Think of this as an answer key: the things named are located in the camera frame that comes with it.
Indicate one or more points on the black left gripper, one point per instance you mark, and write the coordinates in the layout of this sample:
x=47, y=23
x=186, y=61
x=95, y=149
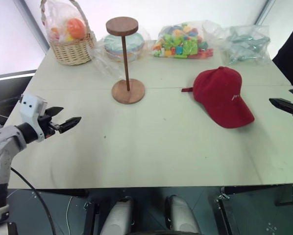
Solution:
x=47, y=124

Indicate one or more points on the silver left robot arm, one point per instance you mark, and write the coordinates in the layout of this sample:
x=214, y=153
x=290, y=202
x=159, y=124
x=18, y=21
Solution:
x=4, y=139

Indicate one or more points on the wooden hat stand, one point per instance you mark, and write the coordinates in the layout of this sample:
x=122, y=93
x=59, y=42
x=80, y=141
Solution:
x=128, y=94

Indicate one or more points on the dark clothed bystander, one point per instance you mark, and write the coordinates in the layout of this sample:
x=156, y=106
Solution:
x=292, y=54

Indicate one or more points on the bag of grey-green parts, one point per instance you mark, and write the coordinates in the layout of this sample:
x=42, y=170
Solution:
x=247, y=45

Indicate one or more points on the clear bag around plates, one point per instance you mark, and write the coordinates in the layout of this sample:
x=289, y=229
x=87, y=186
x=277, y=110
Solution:
x=100, y=58

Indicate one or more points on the red baseball cap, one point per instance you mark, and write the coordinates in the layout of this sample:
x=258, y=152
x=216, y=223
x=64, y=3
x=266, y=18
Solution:
x=217, y=93

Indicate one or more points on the orange toy fruit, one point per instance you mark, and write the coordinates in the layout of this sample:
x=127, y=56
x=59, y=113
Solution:
x=76, y=28

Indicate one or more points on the stack of pastel plates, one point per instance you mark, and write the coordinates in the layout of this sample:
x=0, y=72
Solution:
x=136, y=46

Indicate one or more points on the silver left robot leg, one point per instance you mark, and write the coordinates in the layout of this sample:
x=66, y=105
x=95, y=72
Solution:
x=118, y=218

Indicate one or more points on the silver robot leg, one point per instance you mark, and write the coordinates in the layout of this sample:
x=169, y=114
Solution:
x=183, y=215
x=118, y=218

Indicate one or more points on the bag of colourful building blocks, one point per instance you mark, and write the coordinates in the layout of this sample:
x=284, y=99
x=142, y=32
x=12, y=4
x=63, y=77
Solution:
x=180, y=42

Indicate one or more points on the silver right robot leg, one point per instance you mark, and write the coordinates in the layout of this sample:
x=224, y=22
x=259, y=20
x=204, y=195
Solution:
x=183, y=215

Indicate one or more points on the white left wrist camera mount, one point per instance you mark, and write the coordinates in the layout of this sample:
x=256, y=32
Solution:
x=30, y=105

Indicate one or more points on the black table frame leg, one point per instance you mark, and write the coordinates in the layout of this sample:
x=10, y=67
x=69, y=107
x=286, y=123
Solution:
x=90, y=218
x=226, y=215

